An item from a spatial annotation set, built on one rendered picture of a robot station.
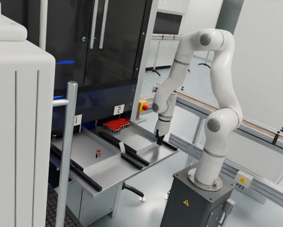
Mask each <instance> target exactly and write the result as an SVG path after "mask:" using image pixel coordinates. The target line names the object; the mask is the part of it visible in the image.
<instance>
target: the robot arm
mask: <svg viewBox="0 0 283 227"><path fill-rule="evenodd" d="M234 50H235V41H234V37H233V35H232V34H231V33H230V32H228V31H226V30H220V29H212V28H206V29H199V30H197V31H192V32H188V33H186V34H184V35H183V36H182V38H181V39H180V41H179V44H178V47H177V51H176V54H175V57H174V60H173V64H172V67H171V70H170V73H169V76H168V78H167V79H166V80H165V81H164V82H163V83H162V84H161V85H160V86H159V88H158V89H157V91H156V93H155V96H154V99H153V103H152V110H153V111H154V112H155V113H157V114H158V120H157V122H156V125H155V129H154V134H156V136H155V138H157V144H158V145H162V143H163V139H164V136H165V135H166V134H167V133H168V132H169V129H170V123H171V120H172V118H173V112H174V108H175V104H176V99H177V94H176V93H174V92H173V91H174V90H175V89H177V88H178V87H180V86H181V85H182V84H183V82H184V79H185V76H186V74H187V71H188V68H189V65H190V63H191V60H192V57H193V54H194V52H195V51H214V58H213V61H212V64H211V67H210V82H211V87H212V91H213V94H214V96H215V98H216V99H217V102H218V104H219V110H217V111H214V112H212V113H211V114H210V115H209V116H208V117H207V119H206V121H205V124H204V131H205V136H206V140H205V144H204V147H203V150H202V153H201V156H200V159H199V162H198V166H197V168H193V169H191V170H190V171H189V172H188V179H189V181H190V182H191V183H192V184H193V185H194V186H196V187H198V188H200V189H202V190H205V191H211V192H214V191H219V190H220V189H221V188H222V185H223V183H222V180H221V179H220V178H219V173H220V170H221V168H222V165H223V163H224V160H225V157H226V154H227V151H228V143H227V136H228V134H229V133H230V132H231V131H233V130H235V129H237V128H238V127H239V126H240V125H241V123H242V120H243V115H242V110H241V107H240V104H239V102H238V100H237V97H236V95H235V93H234V89H233V83H232V73H231V64H232V58H233V54H234Z"/></svg>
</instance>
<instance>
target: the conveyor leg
mask: <svg viewBox="0 0 283 227"><path fill-rule="evenodd" d="M196 116H198V115H196ZM203 122H204V118H202V117H200V116H199V119H198V122H197V126H196V129H195V133H194V136H193V139H192V144H195V145H196V144H197V141H198V138H199V135H200V132H201V128H202V125H203ZM191 161H192V156H190V155H187V159H186V162H185V166H184V169H185V168H187V167H189V166H190V164H191Z"/></svg>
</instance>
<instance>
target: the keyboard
mask: <svg viewBox="0 0 283 227"><path fill-rule="evenodd" d="M57 203H58V193H57V192H56V191H55V190H54V188H53V187H52V186H51V184H48V188H47V203H46V223H45V227H55V225H56V214H57ZM64 227H84V226H83V225H82V224H81V223H80V221H79V220H78V219H77V218H76V216H75V215H74V214H73V212H72V211H71V210H70V209H69V207H68V206H67V205H66V209H65V218H64Z"/></svg>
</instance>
